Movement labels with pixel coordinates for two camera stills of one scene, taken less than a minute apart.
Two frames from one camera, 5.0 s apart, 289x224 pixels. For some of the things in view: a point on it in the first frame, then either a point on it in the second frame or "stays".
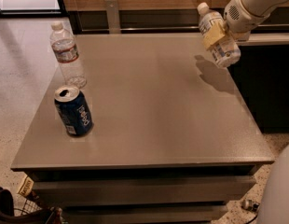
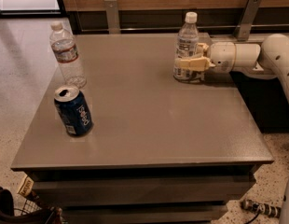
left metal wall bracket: x=113 y=16 stays
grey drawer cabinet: x=175 y=134 stays
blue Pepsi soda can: x=75 y=111 stays
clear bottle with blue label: x=227 y=51 → x=187 y=41
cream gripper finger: x=241 y=35 → x=200 y=49
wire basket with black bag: x=8 y=211 stays
